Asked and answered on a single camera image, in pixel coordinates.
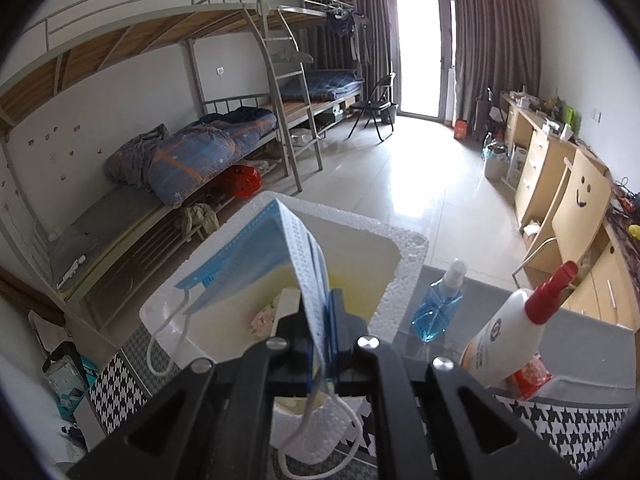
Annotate grey metal bunk bed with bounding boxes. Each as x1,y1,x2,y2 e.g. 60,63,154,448
277,0,373,136
0,0,321,321

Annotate full trash bin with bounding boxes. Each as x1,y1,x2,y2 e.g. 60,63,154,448
482,140,511,181

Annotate dark hanging clothes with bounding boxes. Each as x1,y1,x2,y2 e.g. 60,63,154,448
324,7,357,36

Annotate glass balcony door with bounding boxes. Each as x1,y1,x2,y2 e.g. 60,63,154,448
380,0,458,121

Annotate red plastic bag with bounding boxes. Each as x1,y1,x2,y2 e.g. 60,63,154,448
220,165,262,201

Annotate dark blue bedding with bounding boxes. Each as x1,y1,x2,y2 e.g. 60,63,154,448
280,69,366,101

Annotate white foam box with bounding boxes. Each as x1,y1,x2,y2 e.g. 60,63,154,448
139,190,430,463

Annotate grey metal bed ladder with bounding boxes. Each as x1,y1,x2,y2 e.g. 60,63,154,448
245,5,326,193

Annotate wooden smiley face chair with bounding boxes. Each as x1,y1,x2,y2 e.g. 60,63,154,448
512,149,613,281

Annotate black folding chair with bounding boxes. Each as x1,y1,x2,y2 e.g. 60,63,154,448
347,72,397,143

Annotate beige cloth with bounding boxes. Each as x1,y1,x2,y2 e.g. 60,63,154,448
180,203,221,236

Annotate wooden desk with dark top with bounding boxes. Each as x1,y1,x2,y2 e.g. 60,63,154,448
560,180,640,331

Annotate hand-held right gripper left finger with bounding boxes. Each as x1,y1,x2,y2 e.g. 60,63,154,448
67,310,321,480

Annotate white red-capped spray bottle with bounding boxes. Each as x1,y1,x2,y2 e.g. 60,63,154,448
459,261,579,389

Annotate houndstooth tablecloth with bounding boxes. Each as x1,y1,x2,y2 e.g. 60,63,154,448
85,265,638,480

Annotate light wooden desk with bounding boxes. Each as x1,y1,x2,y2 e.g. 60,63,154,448
500,92,596,231

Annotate blue liquid spray bottle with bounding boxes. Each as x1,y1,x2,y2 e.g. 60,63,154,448
411,258,467,344

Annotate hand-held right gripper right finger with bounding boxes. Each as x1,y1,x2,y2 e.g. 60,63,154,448
327,287,583,480

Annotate red snack packet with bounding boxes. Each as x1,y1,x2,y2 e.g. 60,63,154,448
507,355,554,401

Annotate blue orange plaid blanket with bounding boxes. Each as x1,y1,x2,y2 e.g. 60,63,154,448
105,106,278,208

